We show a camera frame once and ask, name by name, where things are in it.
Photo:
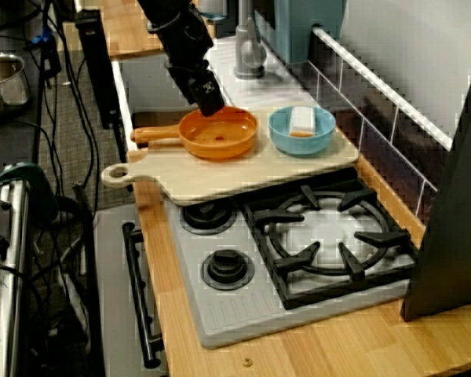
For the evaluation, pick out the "white block with orange layer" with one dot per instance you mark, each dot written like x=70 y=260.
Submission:
x=302 y=119

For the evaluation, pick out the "brass countertop screw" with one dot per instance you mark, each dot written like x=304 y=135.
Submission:
x=246 y=361

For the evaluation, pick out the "orange toy frying pan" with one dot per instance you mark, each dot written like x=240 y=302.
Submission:
x=220 y=135

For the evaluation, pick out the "black burner grate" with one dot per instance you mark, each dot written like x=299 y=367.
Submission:
x=377 y=237

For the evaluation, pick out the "light blue plastic bowl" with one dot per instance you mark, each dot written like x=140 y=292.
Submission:
x=298 y=146

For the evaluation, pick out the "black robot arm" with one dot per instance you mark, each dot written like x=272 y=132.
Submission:
x=169 y=23

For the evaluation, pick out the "grey toy stove top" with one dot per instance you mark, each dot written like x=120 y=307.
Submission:
x=235 y=314

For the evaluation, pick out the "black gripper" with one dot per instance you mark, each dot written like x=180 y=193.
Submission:
x=192 y=70

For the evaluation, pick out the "metal pot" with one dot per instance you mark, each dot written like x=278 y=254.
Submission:
x=4 y=86

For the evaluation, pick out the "white toy sink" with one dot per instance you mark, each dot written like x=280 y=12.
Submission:
x=259 y=92

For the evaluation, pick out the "black stove knob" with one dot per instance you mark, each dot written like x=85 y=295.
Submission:
x=208 y=220
x=225 y=267

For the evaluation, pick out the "teal appliance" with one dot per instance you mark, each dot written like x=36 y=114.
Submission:
x=298 y=31

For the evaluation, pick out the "grey toy faucet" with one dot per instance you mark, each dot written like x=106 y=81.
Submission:
x=247 y=51

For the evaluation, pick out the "dark tiled backsplash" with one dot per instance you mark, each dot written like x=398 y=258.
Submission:
x=377 y=129

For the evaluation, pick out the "green clamp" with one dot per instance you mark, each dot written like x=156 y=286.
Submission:
x=23 y=173

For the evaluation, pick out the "black upright bar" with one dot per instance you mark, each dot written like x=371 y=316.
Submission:
x=96 y=66

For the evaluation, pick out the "aluminium frame rail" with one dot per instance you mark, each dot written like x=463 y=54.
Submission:
x=8 y=275

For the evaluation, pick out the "white toy oven door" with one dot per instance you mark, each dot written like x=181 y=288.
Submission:
x=114 y=294

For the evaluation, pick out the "black angled side panel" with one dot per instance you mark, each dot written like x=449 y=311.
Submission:
x=455 y=235

